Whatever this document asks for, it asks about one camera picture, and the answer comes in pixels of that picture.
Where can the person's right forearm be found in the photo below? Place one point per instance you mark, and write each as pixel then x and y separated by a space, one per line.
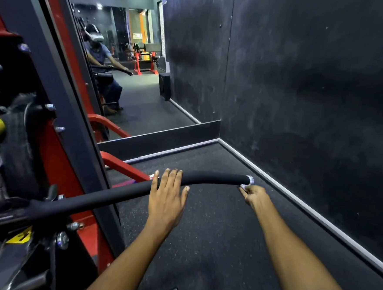
pixel 297 261

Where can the person's left middle finger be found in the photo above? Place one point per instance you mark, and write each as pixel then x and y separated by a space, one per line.
pixel 171 177

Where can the person's left forearm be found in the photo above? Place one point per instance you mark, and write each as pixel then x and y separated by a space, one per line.
pixel 131 263

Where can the black padded pull bar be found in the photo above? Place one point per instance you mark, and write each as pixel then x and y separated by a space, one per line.
pixel 109 195

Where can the yellow warning label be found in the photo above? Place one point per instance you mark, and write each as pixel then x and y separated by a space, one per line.
pixel 20 236

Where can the red and black gym machine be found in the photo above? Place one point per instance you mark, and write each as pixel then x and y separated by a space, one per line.
pixel 70 118

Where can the person's right hand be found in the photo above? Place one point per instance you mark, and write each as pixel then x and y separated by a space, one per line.
pixel 256 196

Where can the person's left hand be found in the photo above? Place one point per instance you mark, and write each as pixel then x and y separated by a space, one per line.
pixel 165 203

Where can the person's left thumb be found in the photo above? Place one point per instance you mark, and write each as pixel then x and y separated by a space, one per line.
pixel 185 192

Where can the small white cloth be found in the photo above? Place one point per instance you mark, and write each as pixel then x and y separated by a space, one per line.
pixel 243 186

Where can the person's right fingers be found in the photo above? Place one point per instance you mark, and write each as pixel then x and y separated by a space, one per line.
pixel 245 191

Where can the wall mirror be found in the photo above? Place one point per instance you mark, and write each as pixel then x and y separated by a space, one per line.
pixel 130 90

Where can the person's left little finger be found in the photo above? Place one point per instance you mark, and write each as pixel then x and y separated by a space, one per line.
pixel 155 179

